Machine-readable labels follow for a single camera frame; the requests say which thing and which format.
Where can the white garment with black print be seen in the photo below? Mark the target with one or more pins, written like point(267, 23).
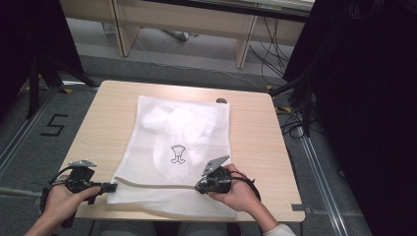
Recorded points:
point(183, 126)

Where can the person's right hand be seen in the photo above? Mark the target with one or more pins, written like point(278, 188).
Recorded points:
point(241, 196)

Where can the person's leg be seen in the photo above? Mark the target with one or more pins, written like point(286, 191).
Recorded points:
point(203, 229)
point(128, 229)

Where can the light wooden desk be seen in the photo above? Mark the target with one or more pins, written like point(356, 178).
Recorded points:
point(183, 18)

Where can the grey power strip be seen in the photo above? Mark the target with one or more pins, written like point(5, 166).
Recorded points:
point(178, 34)

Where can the metal floor rail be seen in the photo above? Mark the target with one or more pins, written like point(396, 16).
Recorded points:
point(323, 183)
point(23, 131)

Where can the person's left hand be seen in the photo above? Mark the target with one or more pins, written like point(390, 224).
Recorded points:
point(60, 205)

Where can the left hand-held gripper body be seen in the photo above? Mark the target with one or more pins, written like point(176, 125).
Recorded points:
point(78, 178)

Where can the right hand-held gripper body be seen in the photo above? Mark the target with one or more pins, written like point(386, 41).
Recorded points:
point(218, 180)

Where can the white mesh laundry bag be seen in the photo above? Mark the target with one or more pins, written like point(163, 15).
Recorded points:
point(200, 131)

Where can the person's right leg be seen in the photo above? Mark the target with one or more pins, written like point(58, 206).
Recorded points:
point(203, 229)

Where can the round dark table grommet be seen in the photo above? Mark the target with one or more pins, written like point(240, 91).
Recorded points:
point(221, 100)

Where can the black curtain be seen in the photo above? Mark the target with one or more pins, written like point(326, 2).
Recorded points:
point(367, 114)
point(29, 39)

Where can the person's left leg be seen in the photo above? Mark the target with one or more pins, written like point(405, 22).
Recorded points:
point(128, 229)

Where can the grey tape strip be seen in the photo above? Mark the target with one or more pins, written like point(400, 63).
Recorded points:
point(299, 207)

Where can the black metal stand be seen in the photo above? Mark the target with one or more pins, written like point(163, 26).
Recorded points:
point(49, 75)
point(303, 98)

